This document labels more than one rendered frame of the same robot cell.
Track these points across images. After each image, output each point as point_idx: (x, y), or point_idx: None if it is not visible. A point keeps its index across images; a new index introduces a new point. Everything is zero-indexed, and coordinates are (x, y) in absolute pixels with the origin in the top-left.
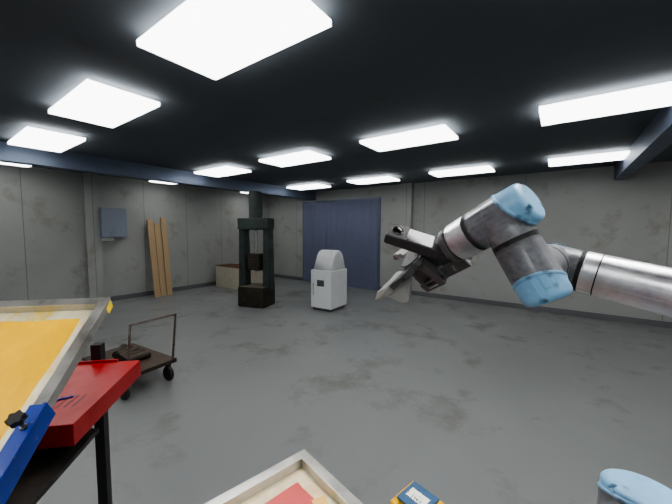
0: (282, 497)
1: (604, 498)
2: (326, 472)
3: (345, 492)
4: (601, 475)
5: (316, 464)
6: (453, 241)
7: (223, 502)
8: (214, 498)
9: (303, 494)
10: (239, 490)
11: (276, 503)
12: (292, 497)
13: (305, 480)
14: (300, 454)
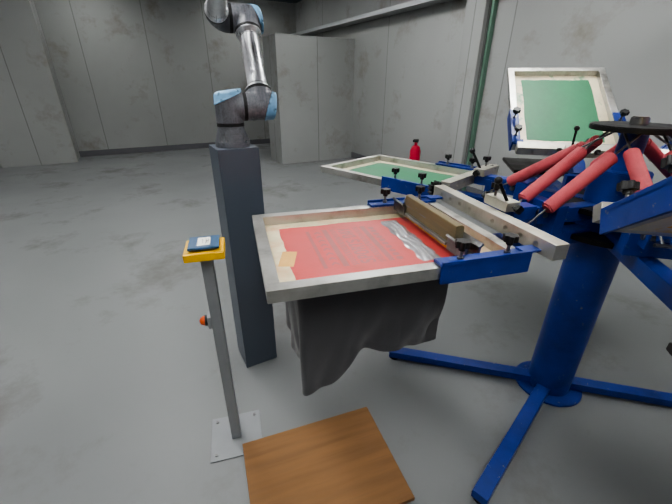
0: (320, 275)
1: (237, 97)
2: (264, 263)
3: (263, 248)
4: (230, 91)
5: (267, 272)
6: None
7: (386, 268)
8: (397, 273)
9: (297, 272)
10: (368, 272)
11: (329, 272)
12: (310, 272)
13: (286, 281)
14: (277, 286)
